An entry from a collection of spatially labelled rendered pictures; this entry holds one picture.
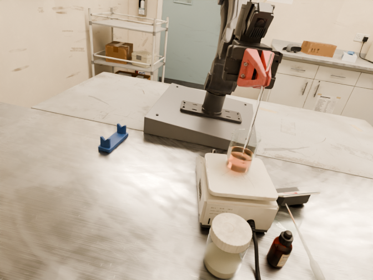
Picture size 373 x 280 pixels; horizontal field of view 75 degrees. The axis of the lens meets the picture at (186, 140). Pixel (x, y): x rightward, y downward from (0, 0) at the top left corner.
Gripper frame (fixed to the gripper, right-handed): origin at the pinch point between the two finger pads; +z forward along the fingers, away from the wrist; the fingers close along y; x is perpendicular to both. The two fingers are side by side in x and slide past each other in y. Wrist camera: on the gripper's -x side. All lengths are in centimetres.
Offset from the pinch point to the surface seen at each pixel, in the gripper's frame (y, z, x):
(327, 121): 49, -48, 26
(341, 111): 174, -203, 76
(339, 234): 20.1, 7.7, 25.8
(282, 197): 10.5, 1.0, 23.5
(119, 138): -27.1, -18.7, 24.8
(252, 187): 0.8, 6.3, 17.0
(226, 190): -4.0, 7.7, 17.0
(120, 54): -66, -220, 48
